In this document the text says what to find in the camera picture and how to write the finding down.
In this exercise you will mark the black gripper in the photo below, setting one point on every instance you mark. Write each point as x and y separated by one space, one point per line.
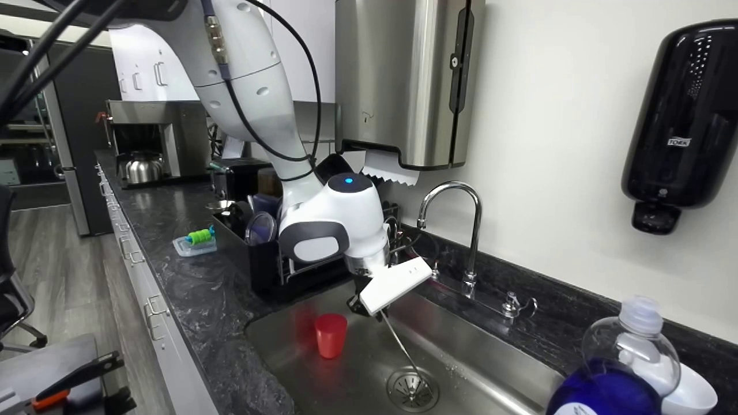
356 302

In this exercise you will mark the silver butter knife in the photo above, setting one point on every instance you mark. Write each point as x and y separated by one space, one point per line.
402 346

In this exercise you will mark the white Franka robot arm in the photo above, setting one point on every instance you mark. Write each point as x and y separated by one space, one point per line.
246 77

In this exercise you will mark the stainless steel sink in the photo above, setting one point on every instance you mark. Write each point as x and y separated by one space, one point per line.
476 354

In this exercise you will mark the red plastic cup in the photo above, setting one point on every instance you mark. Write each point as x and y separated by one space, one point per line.
330 334

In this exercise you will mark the small chrome faucet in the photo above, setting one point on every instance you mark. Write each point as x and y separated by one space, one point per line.
399 244

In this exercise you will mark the chrome gooseneck faucet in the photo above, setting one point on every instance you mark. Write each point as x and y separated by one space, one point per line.
476 244

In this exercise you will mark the black dish rack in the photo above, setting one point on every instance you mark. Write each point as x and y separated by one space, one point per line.
262 277

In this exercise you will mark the clear glass lid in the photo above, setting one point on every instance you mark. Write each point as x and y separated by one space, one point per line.
262 228

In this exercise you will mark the blue bowl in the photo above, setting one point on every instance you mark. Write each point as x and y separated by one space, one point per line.
266 204

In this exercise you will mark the green sponge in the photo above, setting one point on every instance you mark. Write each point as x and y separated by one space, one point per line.
201 236

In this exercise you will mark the white lower cabinets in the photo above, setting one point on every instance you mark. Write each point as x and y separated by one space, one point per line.
165 361

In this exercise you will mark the steel paper towel dispenser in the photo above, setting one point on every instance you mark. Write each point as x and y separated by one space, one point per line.
416 77

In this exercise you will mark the blue dish soap bottle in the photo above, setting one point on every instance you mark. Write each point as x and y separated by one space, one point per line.
630 346

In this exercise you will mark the steel coffee carafe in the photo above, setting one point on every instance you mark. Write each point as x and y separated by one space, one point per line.
142 170

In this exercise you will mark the steel coffee machine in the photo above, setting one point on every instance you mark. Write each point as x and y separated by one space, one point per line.
146 138

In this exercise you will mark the white cup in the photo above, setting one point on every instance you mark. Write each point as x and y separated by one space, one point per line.
692 394

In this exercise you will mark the white upper cabinet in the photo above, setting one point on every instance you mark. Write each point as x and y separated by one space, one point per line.
151 77

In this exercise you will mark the dark tall cabinet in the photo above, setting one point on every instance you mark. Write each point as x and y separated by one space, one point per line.
84 152

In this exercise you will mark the flat equipment platform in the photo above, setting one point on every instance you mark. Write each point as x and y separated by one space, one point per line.
37 369

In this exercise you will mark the black office chair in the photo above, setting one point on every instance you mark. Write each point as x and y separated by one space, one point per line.
9 300

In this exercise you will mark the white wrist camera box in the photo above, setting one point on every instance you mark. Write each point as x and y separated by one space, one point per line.
394 284

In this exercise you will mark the black wall soap dispenser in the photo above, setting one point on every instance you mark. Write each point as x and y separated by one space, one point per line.
683 115

